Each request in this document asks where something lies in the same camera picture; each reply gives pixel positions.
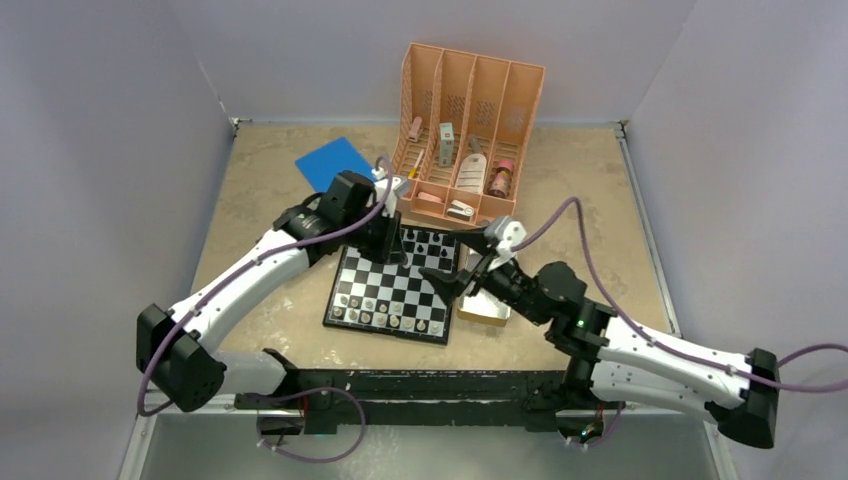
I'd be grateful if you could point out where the white stapler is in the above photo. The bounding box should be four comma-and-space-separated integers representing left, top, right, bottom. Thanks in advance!
445, 200, 475, 221

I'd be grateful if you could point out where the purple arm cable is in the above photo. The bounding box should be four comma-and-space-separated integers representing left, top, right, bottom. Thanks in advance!
137, 155, 368, 464
513, 197, 848, 394

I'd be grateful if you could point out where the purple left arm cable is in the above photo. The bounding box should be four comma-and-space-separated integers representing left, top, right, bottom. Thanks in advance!
137, 155, 368, 464

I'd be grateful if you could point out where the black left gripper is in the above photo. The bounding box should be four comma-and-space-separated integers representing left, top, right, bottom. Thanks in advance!
342, 205, 407, 265

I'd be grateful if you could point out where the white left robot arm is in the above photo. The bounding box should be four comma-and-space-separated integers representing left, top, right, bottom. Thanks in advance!
135, 167, 409, 416

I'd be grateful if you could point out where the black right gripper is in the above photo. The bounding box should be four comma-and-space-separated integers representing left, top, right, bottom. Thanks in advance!
419, 227, 548, 327

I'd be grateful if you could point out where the teal small box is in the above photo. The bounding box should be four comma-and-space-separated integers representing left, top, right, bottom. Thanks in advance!
438, 122, 455, 168

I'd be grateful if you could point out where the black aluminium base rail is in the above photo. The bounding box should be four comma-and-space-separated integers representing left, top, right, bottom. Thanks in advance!
135, 367, 720, 439

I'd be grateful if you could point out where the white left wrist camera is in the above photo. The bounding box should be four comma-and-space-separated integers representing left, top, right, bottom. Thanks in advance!
372, 167, 410, 218

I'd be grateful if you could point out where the pink capped small bottle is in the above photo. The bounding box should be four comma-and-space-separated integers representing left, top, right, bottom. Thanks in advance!
487, 158, 514, 198

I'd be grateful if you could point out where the peach desk organizer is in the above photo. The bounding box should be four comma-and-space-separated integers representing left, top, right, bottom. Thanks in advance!
392, 43, 546, 228

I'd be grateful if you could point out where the yellow tipped pen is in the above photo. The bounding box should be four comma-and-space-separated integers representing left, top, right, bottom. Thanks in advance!
408, 150, 426, 179

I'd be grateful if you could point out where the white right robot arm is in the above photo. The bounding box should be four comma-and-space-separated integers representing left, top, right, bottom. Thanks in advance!
420, 219, 779, 449

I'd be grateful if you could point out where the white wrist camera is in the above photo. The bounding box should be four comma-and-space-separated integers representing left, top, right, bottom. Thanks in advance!
372, 167, 410, 218
484, 216, 527, 269

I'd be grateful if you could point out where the gold empty tin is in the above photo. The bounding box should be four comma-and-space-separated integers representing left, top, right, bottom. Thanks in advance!
457, 248, 515, 329

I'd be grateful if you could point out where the pink eraser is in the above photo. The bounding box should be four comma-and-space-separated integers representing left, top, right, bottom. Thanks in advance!
416, 192, 444, 203

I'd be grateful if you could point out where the white lotion bottle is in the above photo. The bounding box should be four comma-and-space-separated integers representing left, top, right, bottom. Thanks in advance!
454, 153, 488, 194

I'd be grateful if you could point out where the pink tube in organizer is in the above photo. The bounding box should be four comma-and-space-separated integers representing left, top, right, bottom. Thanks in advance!
407, 116, 423, 143

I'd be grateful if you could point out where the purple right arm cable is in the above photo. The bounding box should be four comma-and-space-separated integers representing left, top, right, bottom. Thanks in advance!
513, 197, 848, 394

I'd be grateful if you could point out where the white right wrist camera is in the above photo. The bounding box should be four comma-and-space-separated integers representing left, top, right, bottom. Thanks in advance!
484, 216, 527, 269

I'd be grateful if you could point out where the black and white chessboard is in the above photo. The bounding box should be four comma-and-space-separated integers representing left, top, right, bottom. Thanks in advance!
323, 226, 461, 346

